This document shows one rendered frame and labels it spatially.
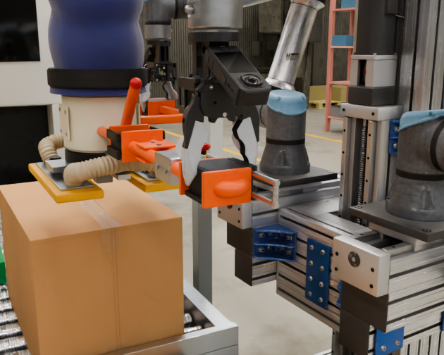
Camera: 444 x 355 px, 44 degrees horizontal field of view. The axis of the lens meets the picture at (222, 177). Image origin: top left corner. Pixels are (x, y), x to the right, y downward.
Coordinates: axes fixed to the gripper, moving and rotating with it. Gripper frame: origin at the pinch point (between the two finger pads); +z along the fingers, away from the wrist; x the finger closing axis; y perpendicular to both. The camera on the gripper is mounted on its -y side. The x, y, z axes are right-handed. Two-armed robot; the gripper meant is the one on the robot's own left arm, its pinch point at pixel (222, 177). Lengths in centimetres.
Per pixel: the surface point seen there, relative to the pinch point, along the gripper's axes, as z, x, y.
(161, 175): 2.3, 3.8, 14.5
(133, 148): 0.2, 4.0, 28.0
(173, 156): -1.1, 2.4, 12.2
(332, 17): -60, -524, 656
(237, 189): 0.5, 0.4, -5.5
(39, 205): 27, 13, 93
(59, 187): 11, 14, 47
